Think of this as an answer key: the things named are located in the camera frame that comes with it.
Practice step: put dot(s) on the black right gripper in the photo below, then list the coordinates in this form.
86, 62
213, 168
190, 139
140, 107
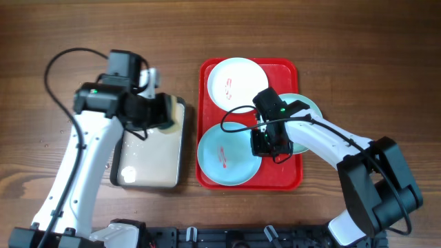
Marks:
257, 149

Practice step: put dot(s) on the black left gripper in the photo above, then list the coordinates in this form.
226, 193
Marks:
161, 114

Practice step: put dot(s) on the light blue plate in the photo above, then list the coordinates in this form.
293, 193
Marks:
226, 158

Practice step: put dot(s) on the green yellow sponge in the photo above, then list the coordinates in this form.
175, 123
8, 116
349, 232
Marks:
176, 113

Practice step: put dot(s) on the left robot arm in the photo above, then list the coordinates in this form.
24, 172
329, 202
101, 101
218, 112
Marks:
103, 114

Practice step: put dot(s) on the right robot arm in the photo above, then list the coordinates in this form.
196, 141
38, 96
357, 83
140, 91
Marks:
377, 184

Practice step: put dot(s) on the black water tray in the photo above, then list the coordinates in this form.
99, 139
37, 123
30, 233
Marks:
152, 163

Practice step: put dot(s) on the red plastic tray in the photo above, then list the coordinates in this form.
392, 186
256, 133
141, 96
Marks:
283, 77

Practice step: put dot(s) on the white plate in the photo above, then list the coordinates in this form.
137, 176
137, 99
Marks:
235, 82

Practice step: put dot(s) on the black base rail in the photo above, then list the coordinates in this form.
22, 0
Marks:
307, 236

